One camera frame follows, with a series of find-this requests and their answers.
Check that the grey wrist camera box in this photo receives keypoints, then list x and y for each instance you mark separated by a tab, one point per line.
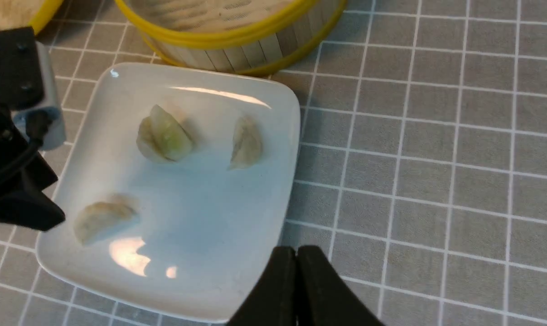
51	104

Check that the yellow rimmed woven bamboo lid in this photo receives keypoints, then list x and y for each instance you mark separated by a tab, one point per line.
27	13

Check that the green translucent dumpling on plate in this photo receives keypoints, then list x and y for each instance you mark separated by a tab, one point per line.
172	140

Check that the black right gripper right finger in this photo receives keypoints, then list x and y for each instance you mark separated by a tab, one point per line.
323	298

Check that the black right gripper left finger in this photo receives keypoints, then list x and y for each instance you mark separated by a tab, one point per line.
271	302

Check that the pale white dumpling on plate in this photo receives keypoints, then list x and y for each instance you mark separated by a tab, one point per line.
146	143

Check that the grey checked tablecloth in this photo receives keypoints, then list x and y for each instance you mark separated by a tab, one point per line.
422	171

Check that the white square plate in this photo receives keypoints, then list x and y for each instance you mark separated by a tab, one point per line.
206	233

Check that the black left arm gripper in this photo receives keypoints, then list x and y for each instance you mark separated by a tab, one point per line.
24	173

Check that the yellow rimmed bamboo steamer basket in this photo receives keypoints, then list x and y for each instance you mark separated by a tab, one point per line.
247	37

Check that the beige dumpling on plate right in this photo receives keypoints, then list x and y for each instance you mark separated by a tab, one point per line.
246	144

